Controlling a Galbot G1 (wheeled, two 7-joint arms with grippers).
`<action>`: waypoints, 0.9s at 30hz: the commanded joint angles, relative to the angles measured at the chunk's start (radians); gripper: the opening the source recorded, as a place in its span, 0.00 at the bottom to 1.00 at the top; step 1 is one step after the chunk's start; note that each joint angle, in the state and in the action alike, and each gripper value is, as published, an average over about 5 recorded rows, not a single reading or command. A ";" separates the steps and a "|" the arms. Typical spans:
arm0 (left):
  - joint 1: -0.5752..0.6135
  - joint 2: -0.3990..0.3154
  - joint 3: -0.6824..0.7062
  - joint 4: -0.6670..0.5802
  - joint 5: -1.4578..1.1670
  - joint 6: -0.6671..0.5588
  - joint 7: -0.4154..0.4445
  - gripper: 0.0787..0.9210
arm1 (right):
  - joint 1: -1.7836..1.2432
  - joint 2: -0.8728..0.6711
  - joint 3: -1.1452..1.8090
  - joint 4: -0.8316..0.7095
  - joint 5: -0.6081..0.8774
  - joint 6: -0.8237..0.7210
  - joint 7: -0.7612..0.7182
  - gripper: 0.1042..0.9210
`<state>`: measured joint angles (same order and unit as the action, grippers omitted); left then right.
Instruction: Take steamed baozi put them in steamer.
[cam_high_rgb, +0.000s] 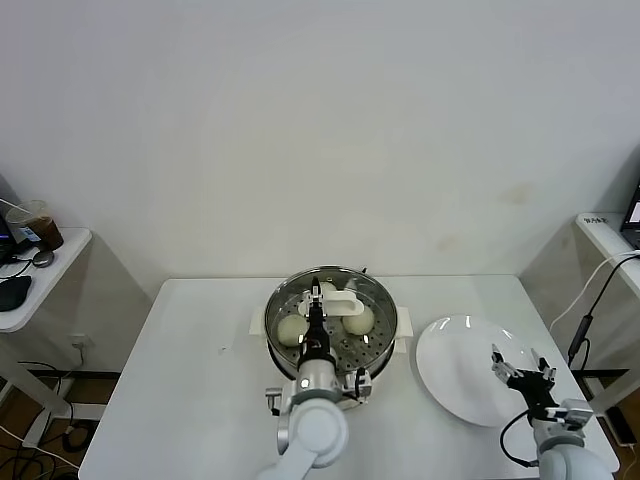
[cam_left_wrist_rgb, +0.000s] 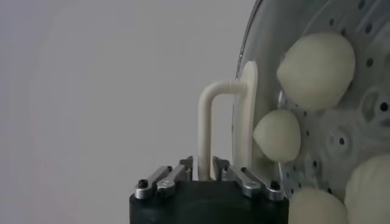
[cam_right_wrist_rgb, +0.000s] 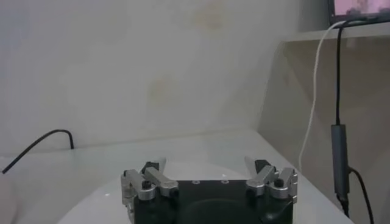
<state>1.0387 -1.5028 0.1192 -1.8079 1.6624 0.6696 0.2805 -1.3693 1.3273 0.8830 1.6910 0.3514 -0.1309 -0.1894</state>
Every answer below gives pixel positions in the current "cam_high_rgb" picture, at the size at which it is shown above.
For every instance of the white wall socket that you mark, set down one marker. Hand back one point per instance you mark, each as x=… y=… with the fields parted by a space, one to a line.
x=82 y=342

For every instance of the steel steamer pot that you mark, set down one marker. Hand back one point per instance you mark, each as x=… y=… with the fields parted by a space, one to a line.
x=405 y=325

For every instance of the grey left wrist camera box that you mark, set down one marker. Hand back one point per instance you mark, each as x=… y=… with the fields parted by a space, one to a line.
x=268 y=400

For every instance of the round grey puck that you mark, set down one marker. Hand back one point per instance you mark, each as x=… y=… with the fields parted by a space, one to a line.
x=43 y=257

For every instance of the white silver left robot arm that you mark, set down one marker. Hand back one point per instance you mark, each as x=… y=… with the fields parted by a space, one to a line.
x=320 y=435

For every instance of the dark laptop with blue glow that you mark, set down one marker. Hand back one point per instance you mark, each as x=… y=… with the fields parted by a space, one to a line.
x=4 y=235

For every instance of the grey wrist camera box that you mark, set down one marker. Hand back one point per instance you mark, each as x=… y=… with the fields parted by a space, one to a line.
x=268 y=400
x=577 y=412

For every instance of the white steamed baozi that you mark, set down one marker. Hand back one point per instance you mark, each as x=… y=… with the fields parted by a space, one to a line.
x=289 y=331
x=330 y=289
x=359 y=322

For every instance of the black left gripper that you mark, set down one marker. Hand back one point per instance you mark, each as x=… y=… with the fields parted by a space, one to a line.
x=316 y=345

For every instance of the iced coffee plastic cup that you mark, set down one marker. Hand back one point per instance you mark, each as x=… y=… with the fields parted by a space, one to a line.
x=45 y=232

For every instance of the white side desk with label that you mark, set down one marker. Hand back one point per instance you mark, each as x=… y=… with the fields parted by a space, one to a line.
x=607 y=237

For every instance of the black computer mouse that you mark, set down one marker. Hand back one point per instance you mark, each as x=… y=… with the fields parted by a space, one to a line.
x=12 y=292

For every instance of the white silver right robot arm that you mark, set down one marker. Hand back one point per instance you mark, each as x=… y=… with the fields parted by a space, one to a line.
x=565 y=460

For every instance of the dark laptop with bright screen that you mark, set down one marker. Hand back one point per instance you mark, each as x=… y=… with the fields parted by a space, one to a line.
x=632 y=215

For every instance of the white side desk with mouse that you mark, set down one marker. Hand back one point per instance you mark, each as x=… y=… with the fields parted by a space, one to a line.
x=60 y=270

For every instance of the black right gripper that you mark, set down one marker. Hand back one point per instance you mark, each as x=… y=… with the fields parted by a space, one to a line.
x=532 y=385

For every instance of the round white plate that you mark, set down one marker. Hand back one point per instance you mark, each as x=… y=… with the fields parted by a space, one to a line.
x=460 y=370

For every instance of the perforated stainless steel steamer basket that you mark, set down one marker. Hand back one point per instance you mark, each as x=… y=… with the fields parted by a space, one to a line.
x=375 y=350

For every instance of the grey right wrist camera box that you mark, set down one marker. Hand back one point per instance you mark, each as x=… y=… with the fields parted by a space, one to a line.
x=577 y=412

